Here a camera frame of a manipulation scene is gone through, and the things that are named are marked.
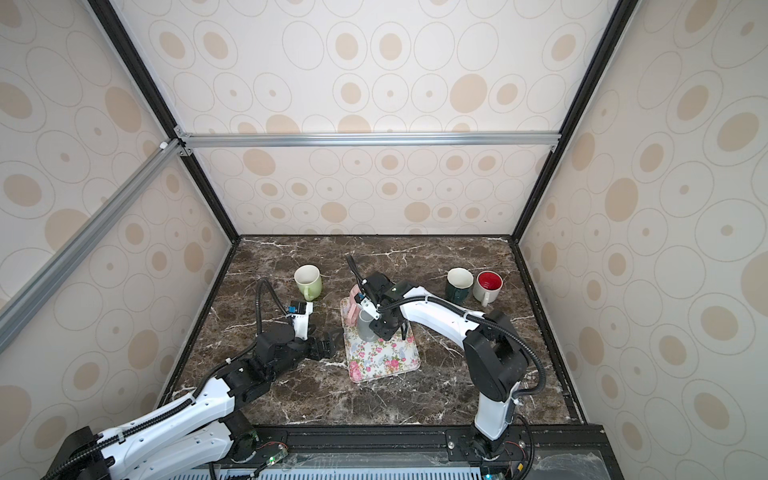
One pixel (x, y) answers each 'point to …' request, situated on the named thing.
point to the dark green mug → (458, 283)
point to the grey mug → (363, 326)
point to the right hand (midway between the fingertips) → (386, 325)
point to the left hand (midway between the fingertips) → (338, 327)
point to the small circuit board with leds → (280, 455)
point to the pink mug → (354, 306)
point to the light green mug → (309, 281)
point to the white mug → (487, 287)
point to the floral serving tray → (370, 360)
